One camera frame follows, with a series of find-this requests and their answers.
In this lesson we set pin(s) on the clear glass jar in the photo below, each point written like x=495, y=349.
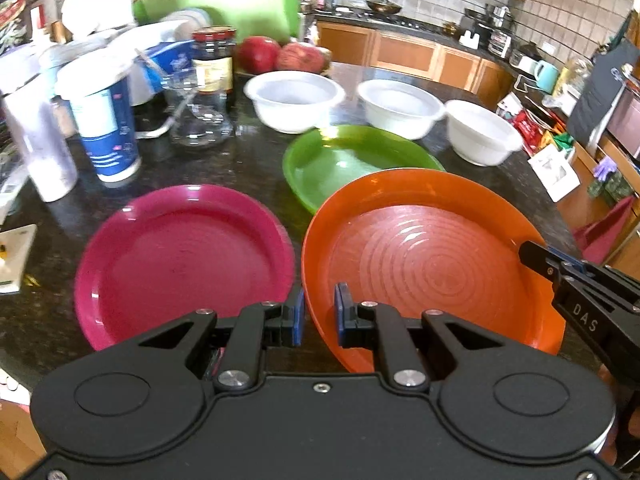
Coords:
x=197, y=120

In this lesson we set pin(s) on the silver toaster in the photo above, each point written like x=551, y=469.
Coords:
x=500, y=44

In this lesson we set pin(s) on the purple gloves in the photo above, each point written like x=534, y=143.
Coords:
x=605, y=167

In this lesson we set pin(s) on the blue and white paper cup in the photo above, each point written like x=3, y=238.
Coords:
x=107, y=125

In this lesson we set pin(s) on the white plastic bowl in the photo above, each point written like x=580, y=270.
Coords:
x=295, y=105
x=400, y=110
x=480, y=135

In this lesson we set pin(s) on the dark red apple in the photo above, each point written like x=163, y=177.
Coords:
x=257, y=55

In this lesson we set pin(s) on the magenta plastic plate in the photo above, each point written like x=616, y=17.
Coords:
x=175, y=260

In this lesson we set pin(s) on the white knife holder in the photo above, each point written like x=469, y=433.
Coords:
x=469, y=39

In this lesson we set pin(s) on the white cardboard box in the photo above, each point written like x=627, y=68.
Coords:
x=555, y=172

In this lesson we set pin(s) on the stack of translucent lids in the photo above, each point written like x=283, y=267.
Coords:
x=187, y=19

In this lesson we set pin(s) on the dark sauce jar red lid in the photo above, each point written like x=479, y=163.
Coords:
x=214, y=67

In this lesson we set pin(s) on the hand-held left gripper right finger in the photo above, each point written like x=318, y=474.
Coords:
x=342, y=312

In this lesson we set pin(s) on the wall poster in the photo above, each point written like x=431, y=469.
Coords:
x=11, y=15

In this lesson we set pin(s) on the white plastic cup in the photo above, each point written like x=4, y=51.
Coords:
x=42, y=150

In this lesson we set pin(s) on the blue tissue package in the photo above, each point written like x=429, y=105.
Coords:
x=167, y=67

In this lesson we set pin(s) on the yellow foam tray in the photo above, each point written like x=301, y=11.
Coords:
x=327, y=67

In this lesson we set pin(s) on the pale red apple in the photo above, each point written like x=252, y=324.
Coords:
x=302, y=57

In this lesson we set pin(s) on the patterned gift bag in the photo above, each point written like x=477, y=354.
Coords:
x=510, y=106

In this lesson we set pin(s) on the black apron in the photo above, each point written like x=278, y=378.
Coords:
x=600, y=95

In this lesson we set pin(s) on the green plastic plate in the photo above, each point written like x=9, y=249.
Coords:
x=345, y=160

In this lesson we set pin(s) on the white plastic bag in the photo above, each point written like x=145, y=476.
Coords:
x=97, y=2

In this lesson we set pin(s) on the white card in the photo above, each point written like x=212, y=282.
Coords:
x=15, y=260

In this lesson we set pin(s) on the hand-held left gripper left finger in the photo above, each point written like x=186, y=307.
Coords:
x=298, y=315

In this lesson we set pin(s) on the wooden kitchen base cabinets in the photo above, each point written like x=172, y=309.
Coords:
x=410, y=52

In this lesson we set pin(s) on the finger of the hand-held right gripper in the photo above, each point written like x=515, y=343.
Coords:
x=537, y=257
x=567, y=255

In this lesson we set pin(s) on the orange plastic plate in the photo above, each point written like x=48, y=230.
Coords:
x=425, y=260

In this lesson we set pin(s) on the mint green mug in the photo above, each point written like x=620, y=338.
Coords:
x=546, y=76

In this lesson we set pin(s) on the red snack packet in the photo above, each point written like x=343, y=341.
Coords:
x=530, y=130

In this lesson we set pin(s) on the red cloth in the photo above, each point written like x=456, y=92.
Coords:
x=605, y=232

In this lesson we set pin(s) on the green cutting board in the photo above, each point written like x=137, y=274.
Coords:
x=250, y=10

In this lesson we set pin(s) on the wok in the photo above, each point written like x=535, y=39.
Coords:
x=384, y=6

